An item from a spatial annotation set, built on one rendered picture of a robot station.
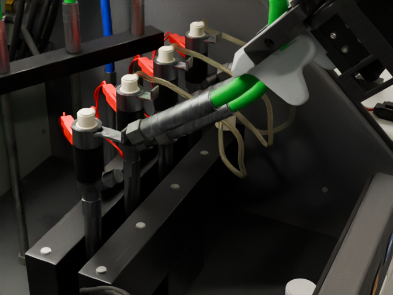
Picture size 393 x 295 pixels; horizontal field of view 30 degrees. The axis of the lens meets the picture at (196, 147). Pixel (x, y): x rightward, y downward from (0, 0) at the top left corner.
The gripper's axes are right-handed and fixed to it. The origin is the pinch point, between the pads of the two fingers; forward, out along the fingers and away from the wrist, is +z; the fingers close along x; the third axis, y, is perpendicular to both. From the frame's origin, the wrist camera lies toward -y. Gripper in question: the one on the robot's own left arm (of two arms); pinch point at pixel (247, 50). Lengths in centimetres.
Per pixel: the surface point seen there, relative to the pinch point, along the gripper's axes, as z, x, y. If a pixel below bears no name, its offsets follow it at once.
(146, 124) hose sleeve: 10.8, -4.7, -0.6
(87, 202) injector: 22.3, -8.3, 1.5
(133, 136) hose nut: 12.5, -5.4, -0.6
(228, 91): 2.5, -2.1, 1.5
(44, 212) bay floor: 55, 1, 0
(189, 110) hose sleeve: 6.3, -3.5, 0.7
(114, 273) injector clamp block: 22.4, -11.1, 8.2
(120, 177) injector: 18.1, -6.1, 1.6
